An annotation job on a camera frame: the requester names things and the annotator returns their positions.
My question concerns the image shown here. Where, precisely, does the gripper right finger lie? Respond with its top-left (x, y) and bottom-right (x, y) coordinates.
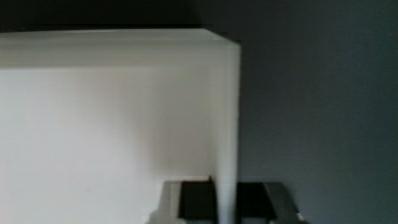
top-left (235, 182), bottom-right (305, 224)

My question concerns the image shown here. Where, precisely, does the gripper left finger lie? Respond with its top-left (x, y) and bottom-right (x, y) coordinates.
top-left (145, 181), bottom-right (214, 224)

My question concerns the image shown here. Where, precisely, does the white drawer cabinet box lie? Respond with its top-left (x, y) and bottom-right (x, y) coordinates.
top-left (0, 29), bottom-right (239, 224)

